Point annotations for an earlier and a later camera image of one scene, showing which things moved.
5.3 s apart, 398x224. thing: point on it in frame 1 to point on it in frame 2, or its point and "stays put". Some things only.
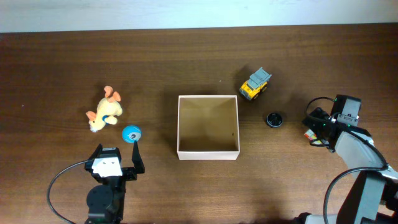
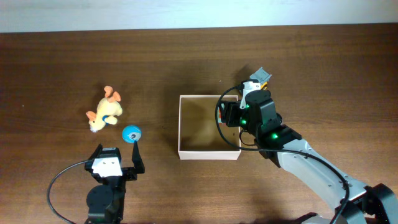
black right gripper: (314, 127) to (228, 113)
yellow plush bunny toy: (109, 109) stays put
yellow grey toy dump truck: (256, 84) stays put
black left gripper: (130, 173) stays put
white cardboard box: (208, 127) stays put
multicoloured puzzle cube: (310, 135) to (219, 116)
